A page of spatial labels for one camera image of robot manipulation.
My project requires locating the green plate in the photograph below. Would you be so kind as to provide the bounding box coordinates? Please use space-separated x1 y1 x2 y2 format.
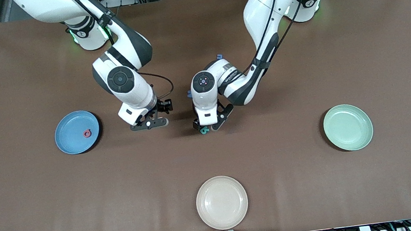
321 101 376 154

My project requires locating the brown table cover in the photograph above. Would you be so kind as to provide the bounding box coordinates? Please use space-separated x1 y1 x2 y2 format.
0 0 411 231

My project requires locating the blue plate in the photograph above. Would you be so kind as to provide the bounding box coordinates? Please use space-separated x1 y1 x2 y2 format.
52 108 103 157

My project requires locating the beige plate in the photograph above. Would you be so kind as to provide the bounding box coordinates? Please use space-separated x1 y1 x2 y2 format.
193 173 252 231

